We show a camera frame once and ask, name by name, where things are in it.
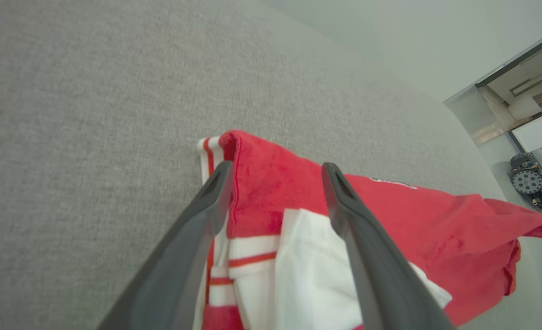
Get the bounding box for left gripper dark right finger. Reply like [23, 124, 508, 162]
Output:
[322, 162, 457, 330]

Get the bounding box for grey wheeled machine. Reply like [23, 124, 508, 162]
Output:
[509, 146, 542, 216]

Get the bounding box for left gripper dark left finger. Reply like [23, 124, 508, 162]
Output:
[97, 160, 235, 330]

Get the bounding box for grey fabric sofa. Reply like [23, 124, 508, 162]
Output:
[0, 0, 542, 330]

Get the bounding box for red white-striped basketball shorts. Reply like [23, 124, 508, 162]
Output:
[193, 130, 542, 330]

